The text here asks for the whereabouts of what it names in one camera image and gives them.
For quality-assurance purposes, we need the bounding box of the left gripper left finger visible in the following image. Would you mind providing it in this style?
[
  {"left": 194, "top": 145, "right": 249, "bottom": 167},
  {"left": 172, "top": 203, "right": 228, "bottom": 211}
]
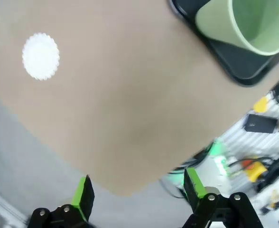
[{"left": 29, "top": 175, "right": 95, "bottom": 228}]

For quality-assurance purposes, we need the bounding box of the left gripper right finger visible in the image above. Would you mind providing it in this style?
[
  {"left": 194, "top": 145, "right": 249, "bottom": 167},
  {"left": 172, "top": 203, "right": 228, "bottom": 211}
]
[{"left": 182, "top": 167, "right": 263, "bottom": 228}]

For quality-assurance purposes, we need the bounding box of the pale green plastic cup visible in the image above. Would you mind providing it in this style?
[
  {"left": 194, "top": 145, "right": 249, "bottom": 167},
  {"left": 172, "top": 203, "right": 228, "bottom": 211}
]
[{"left": 195, "top": 0, "right": 279, "bottom": 57}]

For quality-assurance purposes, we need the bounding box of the yellow emergency stop box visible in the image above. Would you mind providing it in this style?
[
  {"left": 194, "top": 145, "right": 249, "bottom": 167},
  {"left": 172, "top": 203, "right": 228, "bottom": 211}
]
[{"left": 241, "top": 159, "right": 269, "bottom": 183}]

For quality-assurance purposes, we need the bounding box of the flat black box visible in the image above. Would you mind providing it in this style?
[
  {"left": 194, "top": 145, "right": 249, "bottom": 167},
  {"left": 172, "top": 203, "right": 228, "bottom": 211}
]
[{"left": 243, "top": 114, "right": 278, "bottom": 134}]

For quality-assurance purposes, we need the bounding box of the yellow plastic part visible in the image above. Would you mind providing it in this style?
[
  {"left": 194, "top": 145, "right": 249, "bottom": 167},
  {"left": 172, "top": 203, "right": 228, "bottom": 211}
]
[{"left": 252, "top": 96, "right": 270, "bottom": 114}]

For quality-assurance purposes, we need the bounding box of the black plastic tray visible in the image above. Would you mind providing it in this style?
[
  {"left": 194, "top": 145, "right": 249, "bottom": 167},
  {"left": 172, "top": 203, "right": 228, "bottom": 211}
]
[{"left": 169, "top": 0, "right": 279, "bottom": 87}]

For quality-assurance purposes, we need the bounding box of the white scalloped paper coaster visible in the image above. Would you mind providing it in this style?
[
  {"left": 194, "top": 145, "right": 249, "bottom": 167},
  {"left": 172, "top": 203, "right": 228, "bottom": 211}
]
[{"left": 22, "top": 32, "right": 60, "bottom": 81}]

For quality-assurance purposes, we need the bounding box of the black cable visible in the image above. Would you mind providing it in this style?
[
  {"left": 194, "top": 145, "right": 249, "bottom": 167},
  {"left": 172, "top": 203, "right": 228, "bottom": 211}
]
[{"left": 227, "top": 155, "right": 273, "bottom": 170}]

